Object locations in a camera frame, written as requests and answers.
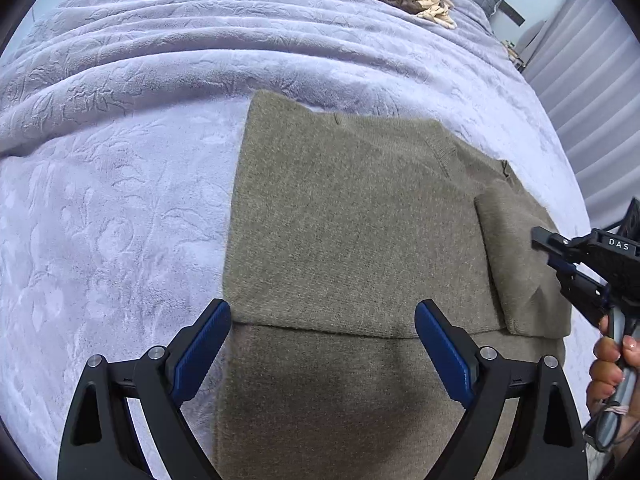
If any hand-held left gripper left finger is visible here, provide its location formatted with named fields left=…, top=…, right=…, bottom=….
left=57, top=298, right=232, bottom=480

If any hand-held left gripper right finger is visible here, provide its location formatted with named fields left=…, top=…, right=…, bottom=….
left=414, top=299, right=588, bottom=480

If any grey pleated curtain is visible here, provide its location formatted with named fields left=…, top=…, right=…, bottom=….
left=519, top=0, right=640, bottom=231

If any person's right hand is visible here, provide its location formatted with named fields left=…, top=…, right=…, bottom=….
left=585, top=305, right=640, bottom=432

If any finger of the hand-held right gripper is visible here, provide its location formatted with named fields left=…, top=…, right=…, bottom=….
left=546, top=257, right=610, bottom=328
left=531, top=226, right=597, bottom=262

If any lavender embossed blanket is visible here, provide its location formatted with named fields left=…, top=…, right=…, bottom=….
left=0, top=0, right=596, bottom=480

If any olive knit sweater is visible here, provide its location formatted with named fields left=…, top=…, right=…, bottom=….
left=212, top=89, right=573, bottom=480

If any dark bed frame bar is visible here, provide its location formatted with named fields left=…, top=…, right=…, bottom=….
left=500, top=0, right=526, bottom=27

